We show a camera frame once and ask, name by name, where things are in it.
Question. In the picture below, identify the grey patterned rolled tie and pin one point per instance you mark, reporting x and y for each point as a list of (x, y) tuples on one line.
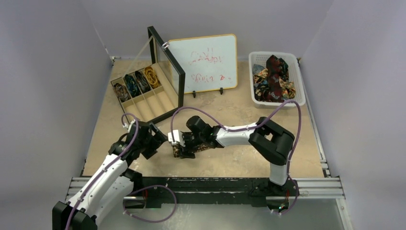
[(121, 92)]

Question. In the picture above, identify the yellow rolled tie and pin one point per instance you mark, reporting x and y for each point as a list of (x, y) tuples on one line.
[(151, 77)]

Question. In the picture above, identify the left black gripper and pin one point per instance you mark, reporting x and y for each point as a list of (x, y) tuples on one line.
[(157, 139)]

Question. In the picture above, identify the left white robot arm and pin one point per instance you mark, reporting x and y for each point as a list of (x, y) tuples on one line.
[(112, 181)]

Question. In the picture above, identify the black tie storage box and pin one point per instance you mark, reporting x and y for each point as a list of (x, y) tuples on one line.
[(160, 103)]

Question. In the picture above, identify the small whiteboard with stand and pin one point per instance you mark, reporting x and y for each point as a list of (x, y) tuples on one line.
[(209, 62)]

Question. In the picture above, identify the brown floral black tie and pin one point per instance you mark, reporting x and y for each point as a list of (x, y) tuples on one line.
[(191, 147)]

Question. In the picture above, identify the dark red tie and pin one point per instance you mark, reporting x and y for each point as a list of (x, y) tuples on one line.
[(277, 70)]

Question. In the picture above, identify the colourful patterned tie pile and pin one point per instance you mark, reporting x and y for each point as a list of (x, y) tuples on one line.
[(261, 88)]

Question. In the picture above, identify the dark grey rolled tie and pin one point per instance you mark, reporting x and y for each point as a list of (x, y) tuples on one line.
[(142, 82)]

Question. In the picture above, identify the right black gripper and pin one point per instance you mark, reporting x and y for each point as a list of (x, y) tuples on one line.
[(184, 141)]

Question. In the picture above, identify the blue dark rolled tie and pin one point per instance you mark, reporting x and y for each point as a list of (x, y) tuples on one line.
[(131, 85)]

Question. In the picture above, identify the black aluminium mounting rail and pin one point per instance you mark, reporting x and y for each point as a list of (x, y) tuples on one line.
[(257, 192)]

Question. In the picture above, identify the white plastic basket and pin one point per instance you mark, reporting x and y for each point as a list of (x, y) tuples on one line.
[(260, 58)]

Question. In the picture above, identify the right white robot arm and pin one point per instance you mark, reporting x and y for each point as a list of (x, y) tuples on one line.
[(273, 142)]

